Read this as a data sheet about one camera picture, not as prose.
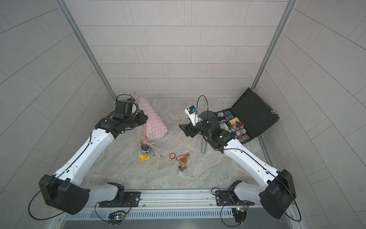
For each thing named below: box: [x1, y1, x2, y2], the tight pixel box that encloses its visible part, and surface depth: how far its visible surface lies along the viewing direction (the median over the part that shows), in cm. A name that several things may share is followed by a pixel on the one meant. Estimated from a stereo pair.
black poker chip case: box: [216, 87, 280, 145], surface depth 97 cm
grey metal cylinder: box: [201, 139, 207, 155], surface depth 90 cm
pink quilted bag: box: [133, 91, 168, 157], surface depth 81 cm
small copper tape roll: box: [169, 152, 176, 160], surface depth 87 cm
